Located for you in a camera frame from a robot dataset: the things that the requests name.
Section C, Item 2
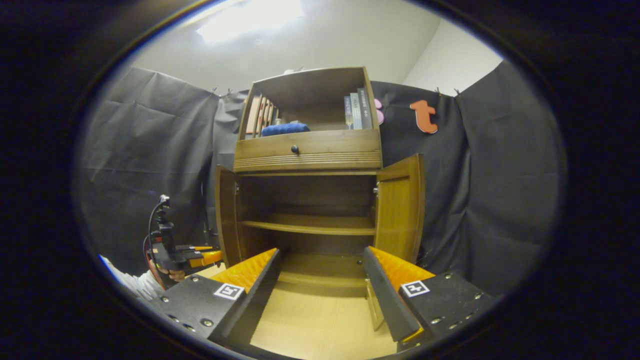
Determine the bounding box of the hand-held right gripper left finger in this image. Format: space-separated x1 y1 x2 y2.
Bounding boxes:
150 247 282 347

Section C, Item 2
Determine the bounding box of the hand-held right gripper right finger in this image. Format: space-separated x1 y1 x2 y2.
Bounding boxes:
363 245 497 352

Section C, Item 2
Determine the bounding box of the wooden shoe cabinet door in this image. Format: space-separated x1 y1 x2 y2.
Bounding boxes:
373 153 426 265
215 165 241 269

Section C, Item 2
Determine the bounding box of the wooden double-door shoe cabinet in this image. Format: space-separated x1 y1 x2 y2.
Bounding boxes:
215 66 426 297

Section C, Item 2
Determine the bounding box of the wooden cabinet inner shelf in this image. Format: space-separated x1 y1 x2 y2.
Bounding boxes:
238 214 377 236

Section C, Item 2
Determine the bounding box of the wooden cabinet drawer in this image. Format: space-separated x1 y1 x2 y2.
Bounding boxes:
233 128 384 174

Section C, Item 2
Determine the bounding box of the blue folded towel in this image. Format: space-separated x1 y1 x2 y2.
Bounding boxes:
260 122 311 138

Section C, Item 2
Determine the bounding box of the black backdrop cloth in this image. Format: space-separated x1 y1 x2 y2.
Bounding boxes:
74 59 569 297

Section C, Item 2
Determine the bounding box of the pale grey book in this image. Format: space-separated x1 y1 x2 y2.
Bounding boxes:
349 92 363 131

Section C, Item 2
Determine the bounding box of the dark grey book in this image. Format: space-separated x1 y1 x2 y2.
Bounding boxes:
357 87 374 130

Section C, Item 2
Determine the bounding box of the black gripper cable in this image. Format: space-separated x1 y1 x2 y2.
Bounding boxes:
146 199 167 292

